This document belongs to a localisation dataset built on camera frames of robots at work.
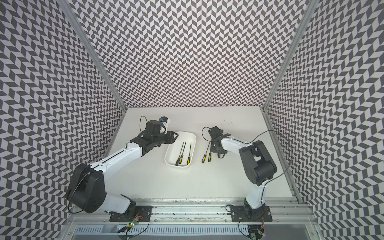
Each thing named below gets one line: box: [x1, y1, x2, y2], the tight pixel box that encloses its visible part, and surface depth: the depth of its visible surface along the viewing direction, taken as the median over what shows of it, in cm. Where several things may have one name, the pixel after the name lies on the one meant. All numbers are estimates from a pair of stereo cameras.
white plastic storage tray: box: [164, 131, 197, 168], surface depth 95 cm
